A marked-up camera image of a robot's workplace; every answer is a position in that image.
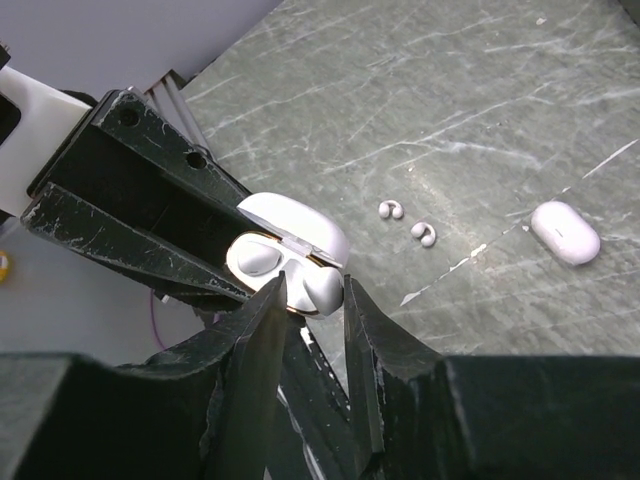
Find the white clip earbud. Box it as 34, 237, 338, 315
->
410, 222, 437, 248
378, 200, 404, 220

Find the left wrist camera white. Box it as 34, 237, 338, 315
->
1, 48, 90, 216

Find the white clip earbud left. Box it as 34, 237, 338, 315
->
378, 200, 404, 220

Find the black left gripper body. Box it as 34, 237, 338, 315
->
29, 120, 240, 277

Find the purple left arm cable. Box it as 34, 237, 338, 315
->
149, 289, 169, 354

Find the aluminium frame rail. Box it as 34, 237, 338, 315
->
144, 70, 213, 160

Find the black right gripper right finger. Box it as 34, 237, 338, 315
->
344, 278, 639, 479

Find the white square charging case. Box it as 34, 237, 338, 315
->
226, 192, 349, 317

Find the white clip earbud right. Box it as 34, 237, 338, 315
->
410, 222, 437, 248

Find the white stem earbud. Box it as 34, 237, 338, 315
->
302, 267, 343, 316
237, 244, 282, 277

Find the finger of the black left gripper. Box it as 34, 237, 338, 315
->
92, 90, 250, 210
20, 183, 251, 303

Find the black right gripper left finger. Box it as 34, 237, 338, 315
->
1, 276, 288, 479

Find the white oval charging case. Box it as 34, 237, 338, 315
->
531, 201, 601, 266

